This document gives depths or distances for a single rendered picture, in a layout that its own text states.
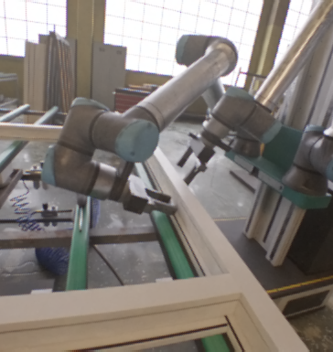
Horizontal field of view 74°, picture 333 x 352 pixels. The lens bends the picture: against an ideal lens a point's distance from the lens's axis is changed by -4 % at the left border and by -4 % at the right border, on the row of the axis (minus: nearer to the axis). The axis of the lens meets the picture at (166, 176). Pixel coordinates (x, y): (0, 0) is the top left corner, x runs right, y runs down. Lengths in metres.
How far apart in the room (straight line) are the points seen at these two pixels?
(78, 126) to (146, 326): 0.41
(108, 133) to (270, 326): 0.43
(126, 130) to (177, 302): 0.31
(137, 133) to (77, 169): 0.18
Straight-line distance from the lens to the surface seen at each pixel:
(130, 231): 0.67
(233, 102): 0.78
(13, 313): 0.39
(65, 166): 0.56
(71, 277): 0.51
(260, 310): 0.42
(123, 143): 0.46
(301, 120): 1.44
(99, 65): 7.46
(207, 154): 0.78
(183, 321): 0.43
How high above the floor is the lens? 1.24
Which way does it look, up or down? 23 degrees down
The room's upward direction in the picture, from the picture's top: 9 degrees clockwise
